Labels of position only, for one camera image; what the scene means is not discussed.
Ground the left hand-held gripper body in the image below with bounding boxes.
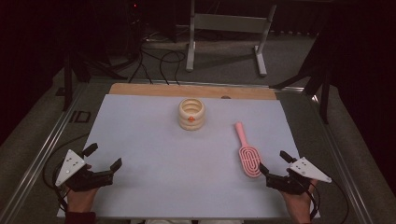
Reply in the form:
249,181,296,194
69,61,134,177
55,148,115,193

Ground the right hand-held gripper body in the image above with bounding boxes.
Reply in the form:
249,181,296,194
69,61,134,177
265,156,333,196

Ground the pink hairbrush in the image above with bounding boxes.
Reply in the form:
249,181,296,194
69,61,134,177
233,121,262,179

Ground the person's left hand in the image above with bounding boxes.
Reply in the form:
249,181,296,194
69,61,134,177
65,187,101,215

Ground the person's right hand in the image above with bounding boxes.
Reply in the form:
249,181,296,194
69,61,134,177
280,178,319,224

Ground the white table mat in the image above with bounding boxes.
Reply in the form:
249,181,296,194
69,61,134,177
56,93,321,220

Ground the black tripod stand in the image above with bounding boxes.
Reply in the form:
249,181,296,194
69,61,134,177
269,29,332,125
61,50,129,112

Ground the cream ribbed round holder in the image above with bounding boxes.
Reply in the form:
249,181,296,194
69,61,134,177
177,97,206,132

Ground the person's white clothing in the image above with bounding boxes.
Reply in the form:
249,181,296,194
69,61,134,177
130,218,245,224

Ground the dark equipment tower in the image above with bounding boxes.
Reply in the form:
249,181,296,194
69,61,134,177
102,0,148,61

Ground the grey metal stand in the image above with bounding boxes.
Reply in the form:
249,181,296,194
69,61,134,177
185,0,277,77

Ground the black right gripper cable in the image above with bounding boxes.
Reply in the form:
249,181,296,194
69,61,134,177
306,178,350,224

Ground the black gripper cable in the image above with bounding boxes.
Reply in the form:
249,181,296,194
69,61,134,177
306,178,350,224
42,133,92,214

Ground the metal floor rail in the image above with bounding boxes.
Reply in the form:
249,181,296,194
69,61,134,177
310,92,376,224
0,83,89,224

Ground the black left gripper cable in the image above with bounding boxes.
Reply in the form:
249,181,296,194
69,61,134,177
42,133,92,214

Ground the black floor cable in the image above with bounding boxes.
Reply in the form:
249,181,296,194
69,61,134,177
128,46,154,86
141,48,188,86

